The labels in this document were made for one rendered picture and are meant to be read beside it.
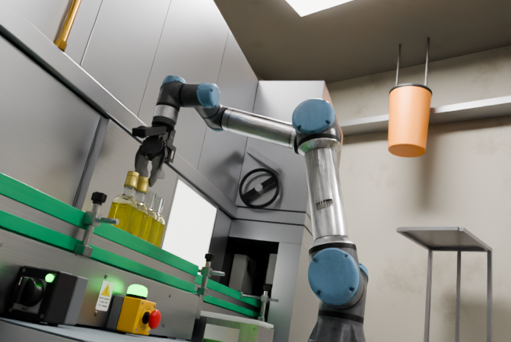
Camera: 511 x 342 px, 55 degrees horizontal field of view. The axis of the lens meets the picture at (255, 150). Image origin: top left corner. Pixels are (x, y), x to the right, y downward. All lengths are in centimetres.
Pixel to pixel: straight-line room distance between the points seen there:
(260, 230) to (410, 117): 233
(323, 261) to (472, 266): 334
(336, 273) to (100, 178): 74
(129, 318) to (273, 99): 181
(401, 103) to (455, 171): 78
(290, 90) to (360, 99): 282
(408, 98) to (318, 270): 346
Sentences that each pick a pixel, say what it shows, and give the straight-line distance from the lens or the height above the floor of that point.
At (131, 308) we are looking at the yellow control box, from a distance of 113.
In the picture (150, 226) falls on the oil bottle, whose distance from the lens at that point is 148.
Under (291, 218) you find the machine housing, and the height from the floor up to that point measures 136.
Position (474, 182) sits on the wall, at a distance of 464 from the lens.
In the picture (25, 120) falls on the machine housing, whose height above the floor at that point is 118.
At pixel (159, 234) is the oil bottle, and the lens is 154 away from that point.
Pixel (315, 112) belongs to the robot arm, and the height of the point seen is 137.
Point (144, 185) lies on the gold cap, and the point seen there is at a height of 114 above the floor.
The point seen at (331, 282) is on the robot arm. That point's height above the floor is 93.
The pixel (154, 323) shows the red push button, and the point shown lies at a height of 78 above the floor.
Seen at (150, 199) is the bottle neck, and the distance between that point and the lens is 150.
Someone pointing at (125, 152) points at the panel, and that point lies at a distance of 161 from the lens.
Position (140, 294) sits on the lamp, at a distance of 115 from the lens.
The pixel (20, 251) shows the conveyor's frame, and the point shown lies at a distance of 92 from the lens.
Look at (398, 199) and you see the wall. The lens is 482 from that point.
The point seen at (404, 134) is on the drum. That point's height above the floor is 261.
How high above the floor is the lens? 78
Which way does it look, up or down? 21 degrees up
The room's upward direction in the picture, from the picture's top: 11 degrees clockwise
